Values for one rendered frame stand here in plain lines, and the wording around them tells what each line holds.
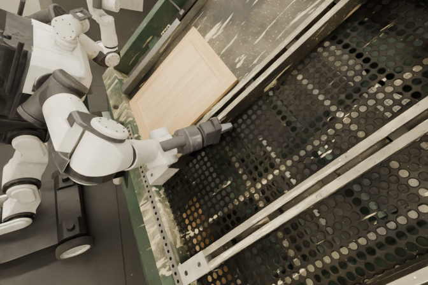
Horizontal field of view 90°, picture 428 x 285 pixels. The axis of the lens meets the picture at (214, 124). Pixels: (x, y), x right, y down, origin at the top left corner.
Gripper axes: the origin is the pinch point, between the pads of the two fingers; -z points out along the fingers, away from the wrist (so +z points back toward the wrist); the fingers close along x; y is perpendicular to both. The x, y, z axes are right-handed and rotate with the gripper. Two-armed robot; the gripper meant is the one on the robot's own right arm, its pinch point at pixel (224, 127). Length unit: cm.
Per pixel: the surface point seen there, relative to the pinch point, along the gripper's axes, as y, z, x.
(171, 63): 52, 2, -7
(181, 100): 29.1, 5.4, -11.1
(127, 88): 66, 25, -29
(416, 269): -56, -12, 14
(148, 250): -7, 42, -102
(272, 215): -33.1, 1.9, -0.5
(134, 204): 26, 43, -102
